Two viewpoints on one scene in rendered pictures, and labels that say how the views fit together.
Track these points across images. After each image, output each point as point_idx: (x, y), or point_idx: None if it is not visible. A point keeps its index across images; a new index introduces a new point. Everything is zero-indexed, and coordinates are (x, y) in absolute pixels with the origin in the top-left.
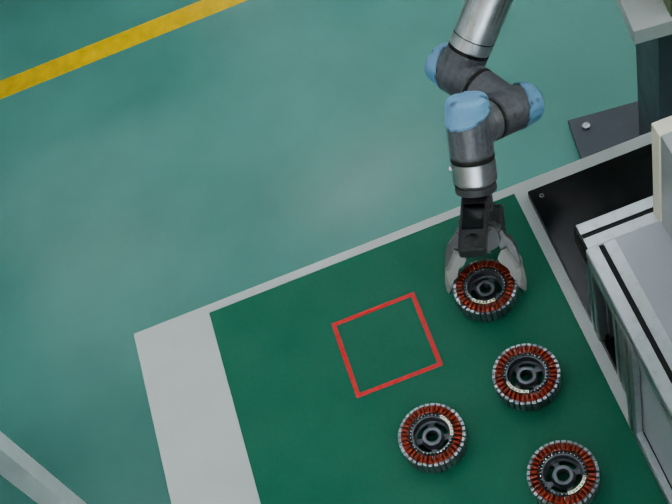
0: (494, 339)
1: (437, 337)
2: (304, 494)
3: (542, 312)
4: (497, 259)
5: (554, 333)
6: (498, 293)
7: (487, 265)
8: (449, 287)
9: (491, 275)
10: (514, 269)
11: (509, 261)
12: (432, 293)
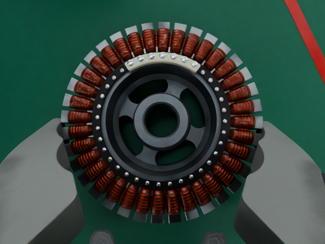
0: (141, 6)
1: (276, 11)
2: None
3: (32, 72)
4: (139, 228)
5: (7, 19)
6: (128, 114)
7: (153, 194)
8: (271, 124)
9: (147, 169)
10: (32, 154)
11: (26, 182)
12: (301, 133)
